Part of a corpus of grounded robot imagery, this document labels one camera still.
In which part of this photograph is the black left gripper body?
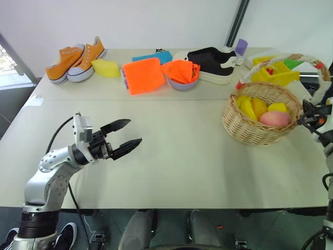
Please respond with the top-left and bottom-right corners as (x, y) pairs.
(87, 129), (116, 162)

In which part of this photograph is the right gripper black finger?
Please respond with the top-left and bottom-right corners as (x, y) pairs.
(301, 99), (315, 116)
(296, 117), (317, 127)

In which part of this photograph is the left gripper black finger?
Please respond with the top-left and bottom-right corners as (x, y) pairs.
(110, 137), (143, 160)
(100, 118), (132, 135)

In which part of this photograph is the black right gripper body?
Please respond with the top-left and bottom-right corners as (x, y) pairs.
(311, 103), (329, 129)

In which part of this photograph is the wicker basket with handle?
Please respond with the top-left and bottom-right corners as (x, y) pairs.
(221, 53), (332, 147)

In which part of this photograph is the yellow plastic basket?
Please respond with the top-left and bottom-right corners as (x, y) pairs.
(250, 55), (301, 87)

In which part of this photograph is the yellow toy lemon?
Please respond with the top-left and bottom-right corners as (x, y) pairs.
(267, 102), (290, 115)

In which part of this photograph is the pink toy peach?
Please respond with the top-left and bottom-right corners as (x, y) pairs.
(259, 110), (291, 128)

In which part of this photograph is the green triangular piece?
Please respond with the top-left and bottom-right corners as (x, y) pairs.
(283, 59), (303, 71)

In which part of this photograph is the purple ribbed item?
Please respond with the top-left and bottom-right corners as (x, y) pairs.
(121, 68), (130, 91)

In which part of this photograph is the orange toy mango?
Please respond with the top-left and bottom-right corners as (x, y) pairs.
(249, 97), (269, 122)

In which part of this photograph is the folded orange cloth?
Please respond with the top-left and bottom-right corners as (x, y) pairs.
(122, 57), (167, 96)

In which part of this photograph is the yellow sponge block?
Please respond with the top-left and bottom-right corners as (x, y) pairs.
(91, 58), (121, 79)

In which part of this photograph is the yellow toy banana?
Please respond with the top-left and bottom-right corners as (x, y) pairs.
(236, 95), (261, 121)

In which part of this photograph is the orange canvas sneaker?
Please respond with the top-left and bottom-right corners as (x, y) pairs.
(67, 36), (108, 83)
(45, 44), (86, 84)

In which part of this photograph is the lilac bowl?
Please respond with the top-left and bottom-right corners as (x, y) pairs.
(166, 74), (199, 92)

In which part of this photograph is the folded blue cloth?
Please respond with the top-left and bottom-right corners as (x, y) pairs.
(132, 50), (174, 66)

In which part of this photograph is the crumpled orange cloth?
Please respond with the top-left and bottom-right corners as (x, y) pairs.
(161, 59), (201, 85)

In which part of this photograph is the grey rounded robot leg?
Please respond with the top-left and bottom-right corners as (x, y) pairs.
(189, 209), (225, 250)
(118, 209), (158, 250)

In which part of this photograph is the purple cup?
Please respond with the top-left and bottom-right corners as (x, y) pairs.
(235, 38), (249, 57)

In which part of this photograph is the dark sneaker with white stripes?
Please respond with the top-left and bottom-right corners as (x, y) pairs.
(53, 222), (78, 250)
(0, 227), (20, 250)

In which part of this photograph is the black sneaker with white sole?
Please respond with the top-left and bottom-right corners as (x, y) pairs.
(187, 46), (238, 85)

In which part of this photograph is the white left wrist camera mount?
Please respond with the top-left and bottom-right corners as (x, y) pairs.
(72, 112), (98, 164)

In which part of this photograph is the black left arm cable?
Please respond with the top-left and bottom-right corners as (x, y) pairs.
(44, 116), (92, 250)

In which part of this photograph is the dark grey vertical post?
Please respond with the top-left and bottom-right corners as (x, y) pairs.
(224, 0), (251, 48)

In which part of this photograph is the grey window frame bar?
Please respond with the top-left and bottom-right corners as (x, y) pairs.
(0, 32), (37, 84)

